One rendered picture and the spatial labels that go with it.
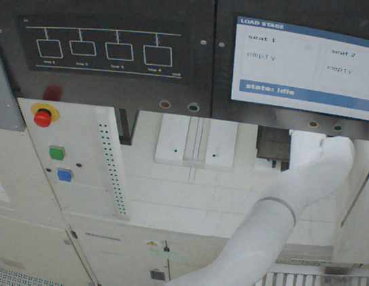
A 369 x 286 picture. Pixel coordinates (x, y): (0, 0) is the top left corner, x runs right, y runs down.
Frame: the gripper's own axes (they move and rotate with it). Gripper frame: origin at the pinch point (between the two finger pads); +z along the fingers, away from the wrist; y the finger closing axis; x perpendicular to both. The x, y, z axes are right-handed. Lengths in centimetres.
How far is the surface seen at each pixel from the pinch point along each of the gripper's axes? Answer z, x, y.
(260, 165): -8.5, -31.3, -8.8
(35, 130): -29, 6, -59
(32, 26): -30, 40, -53
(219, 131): 0.5, -31.3, -21.2
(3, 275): -31, -122, -109
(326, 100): -30.1, 29.3, -1.7
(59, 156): -31, -2, -54
